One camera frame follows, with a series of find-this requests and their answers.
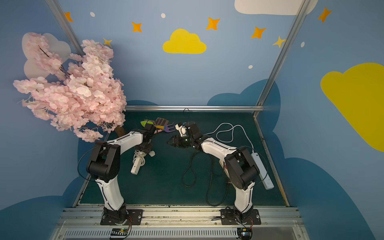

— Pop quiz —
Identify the white power strip cord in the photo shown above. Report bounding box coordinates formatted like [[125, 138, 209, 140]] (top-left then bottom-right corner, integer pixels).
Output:
[[132, 149, 156, 169]]

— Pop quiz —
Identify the white power strip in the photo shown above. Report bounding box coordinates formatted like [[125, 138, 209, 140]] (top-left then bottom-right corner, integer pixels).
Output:
[[131, 150, 147, 175]]

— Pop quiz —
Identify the black power cord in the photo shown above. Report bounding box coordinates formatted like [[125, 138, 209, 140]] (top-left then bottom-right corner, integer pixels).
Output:
[[180, 149, 233, 207]]

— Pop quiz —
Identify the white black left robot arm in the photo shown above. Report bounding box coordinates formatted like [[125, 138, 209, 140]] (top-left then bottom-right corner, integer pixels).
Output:
[[86, 124, 156, 226]]

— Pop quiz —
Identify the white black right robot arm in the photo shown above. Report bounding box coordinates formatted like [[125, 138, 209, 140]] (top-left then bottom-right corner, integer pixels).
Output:
[[172, 123, 260, 218]]

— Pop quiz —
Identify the small white adapter strip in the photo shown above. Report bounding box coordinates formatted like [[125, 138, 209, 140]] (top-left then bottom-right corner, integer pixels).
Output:
[[251, 153, 275, 190]]

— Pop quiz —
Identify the green yellow toy trowel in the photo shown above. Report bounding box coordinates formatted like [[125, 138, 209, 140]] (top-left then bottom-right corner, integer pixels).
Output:
[[141, 120, 165, 130]]

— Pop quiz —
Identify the purple pink toy rake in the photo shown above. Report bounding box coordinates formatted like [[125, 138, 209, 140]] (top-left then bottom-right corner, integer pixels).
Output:
[[155, 124, 176, 134]]

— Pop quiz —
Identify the brown slotted toy scoop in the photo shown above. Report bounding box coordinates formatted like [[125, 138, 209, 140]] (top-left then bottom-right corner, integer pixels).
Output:
[[154, 118, 169, 127]]

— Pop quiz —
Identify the brown artificial tree trunk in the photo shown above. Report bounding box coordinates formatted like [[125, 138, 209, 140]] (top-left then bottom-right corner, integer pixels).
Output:
[[115, 126, 127, 137]]

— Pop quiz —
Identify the pink blossom artificial tree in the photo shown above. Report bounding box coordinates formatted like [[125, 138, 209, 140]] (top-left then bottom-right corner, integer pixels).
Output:
[[13, 33, 127, 143]]

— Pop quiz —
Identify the horizontal aluminium frame rail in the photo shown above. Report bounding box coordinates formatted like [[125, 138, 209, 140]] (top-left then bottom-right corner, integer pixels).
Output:
[[125, 105, 264, 112]]

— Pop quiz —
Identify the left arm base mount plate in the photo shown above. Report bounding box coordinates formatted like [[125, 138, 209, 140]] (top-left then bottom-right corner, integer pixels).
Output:
[[100, 209, 143, 226]]

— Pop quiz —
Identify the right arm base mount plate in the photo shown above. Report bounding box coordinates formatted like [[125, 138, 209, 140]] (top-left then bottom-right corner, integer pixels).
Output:
[[220, 208, 262, 226]]

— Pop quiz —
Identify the front aluminium rail base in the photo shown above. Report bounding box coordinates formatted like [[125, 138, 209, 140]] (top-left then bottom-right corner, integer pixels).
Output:
[[50, 205, 310, 240]]

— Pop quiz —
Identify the right vertical aluminium post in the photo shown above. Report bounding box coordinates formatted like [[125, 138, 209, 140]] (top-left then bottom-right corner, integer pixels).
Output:
[[253, 0, 311, 121]]

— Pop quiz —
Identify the vertical aluminium post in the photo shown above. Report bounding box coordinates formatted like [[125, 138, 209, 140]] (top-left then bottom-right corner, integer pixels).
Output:
[[46, 0, 84, 55], [253, 0, 311, 121]]

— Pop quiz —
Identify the left vertical aluminium post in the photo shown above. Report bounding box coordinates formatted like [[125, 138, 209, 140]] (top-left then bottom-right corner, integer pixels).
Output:
[[46, 0, 84, 55]]

